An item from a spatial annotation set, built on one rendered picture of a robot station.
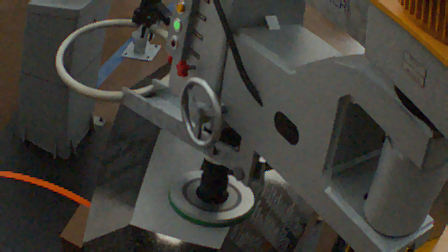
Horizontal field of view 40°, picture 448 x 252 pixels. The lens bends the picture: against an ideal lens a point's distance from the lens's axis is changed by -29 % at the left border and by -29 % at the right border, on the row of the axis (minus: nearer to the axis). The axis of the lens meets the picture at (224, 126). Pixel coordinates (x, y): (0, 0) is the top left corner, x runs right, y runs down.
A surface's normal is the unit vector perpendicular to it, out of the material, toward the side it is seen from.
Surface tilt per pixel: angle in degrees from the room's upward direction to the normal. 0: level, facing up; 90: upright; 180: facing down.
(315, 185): 90
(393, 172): 90
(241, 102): 90
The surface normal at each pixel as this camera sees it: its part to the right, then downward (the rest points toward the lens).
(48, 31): -0.32, 0.48
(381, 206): -0.75, 0.26
